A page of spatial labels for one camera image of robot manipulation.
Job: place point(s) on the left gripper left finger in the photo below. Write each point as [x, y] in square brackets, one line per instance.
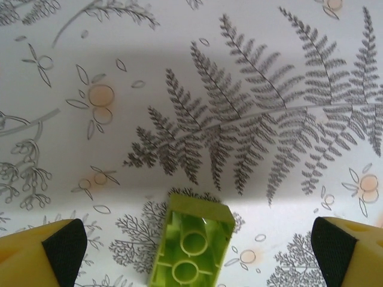
[27, 254]

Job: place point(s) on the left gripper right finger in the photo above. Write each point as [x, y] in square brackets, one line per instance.
[353, 254]

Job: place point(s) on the green lego brick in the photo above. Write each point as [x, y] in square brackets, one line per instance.
[194, 239]

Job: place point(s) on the floral patterned table covering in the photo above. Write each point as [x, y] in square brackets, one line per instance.
[179, 89]

